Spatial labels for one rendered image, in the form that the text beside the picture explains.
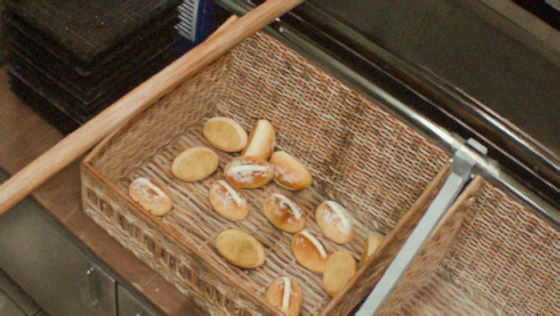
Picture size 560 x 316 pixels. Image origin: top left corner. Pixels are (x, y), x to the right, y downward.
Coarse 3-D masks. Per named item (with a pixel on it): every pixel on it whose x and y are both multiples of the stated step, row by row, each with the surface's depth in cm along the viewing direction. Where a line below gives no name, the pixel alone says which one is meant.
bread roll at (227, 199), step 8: (216, 184) 191; (224, 184) 191; (232, 184) 191; (216, 192) 190; (224, 192) 189; (232, 192) 189; (240, 192) 190; (216, 200) 190; (224, 200) 189; (232, 200) 188; (240, 200) 189; (216, 208) 190; (224, 208) 189; (232, 208) 189; (240, 208) 189; (224, 216) 190; (232, 216) 189; (240, 216) 189
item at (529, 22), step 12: (480, 0) 160; (492, 0) 158; (504, 0) 156; (516, 0) 155; (528, 0) 156; (540, 0) 157; (504, 12) 157; (516, 12) 156; (528, 12) 154; (540, 12) 154; (552, 12) 155; (516, 24) 157; (528, 24) 155; (540, 24) 153; (552, 24) 152; (540, 36) 155; (552, 36) 153
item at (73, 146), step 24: (288, 0) 142; (240, 24) 136; (264, 24) 139; (216, 48) 133; (168, 72) 128; (192, 72) 130; (144, 96) 125; (96, 120) 120; (120, 120) 122; (72, 144) 117; (24, 168) 114; (48, 168) 115; (0, 192) 111; (24, 192) 113
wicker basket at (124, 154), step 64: (256, 64) 200; (128, 128) 185; (192, 128) 207; (320, 128) 196; (128, 192) 193; (192, 192) 195; (256, 192) 198; (320, 192) 199; (384, 192) 192; (192, 256) 169; (384, 256) 172
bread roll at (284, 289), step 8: (280, 280) 177; (288, 280) 177; (272, 288) 177; (280, 288) 175; (288, 288) 175; (296, 288) 177; (272, 296) 175; (280, 296) 174; (288, 296) 174; (296, 296) 175; (272, 304) 175; (280, 304) 174; (288, 304) 174; (296, 304) 175; (288, 312) 174; (296, 312) 175
